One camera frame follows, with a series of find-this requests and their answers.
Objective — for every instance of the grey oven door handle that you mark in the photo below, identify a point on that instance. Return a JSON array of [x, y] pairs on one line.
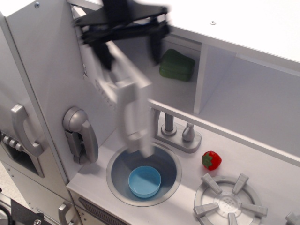
[[62, 212]]

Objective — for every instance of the red toy strawberry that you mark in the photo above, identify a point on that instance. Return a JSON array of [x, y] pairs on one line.
[[211, 160]]

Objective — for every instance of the green toy bell pepper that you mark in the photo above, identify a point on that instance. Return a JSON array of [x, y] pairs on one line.
[[175, 65]]

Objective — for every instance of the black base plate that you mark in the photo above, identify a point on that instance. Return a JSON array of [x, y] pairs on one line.
[[19, 215]]

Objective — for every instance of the blue plastic bowl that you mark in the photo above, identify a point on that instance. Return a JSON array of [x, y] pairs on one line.
[[144, 181]]

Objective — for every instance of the grey toy faucet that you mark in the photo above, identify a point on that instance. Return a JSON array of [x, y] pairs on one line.
[[184, 138]]

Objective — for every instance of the white microwave door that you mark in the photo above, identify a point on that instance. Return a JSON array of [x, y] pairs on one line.
[[127, 90]]

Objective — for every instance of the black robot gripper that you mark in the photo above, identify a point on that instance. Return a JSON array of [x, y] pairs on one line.
[[123, 19]]

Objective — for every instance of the round grey sink basin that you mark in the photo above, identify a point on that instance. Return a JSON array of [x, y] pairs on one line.
[[123, 163]]

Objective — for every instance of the grey toy telephone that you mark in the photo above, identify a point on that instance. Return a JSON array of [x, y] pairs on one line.
[[80, 136]]

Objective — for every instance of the white toy kitchen cabinet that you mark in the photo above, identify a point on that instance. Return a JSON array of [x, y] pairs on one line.
[[243, 98]]

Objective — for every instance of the grey stove burner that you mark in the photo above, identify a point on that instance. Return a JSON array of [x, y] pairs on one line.
[[292, 219], [225, 200]]

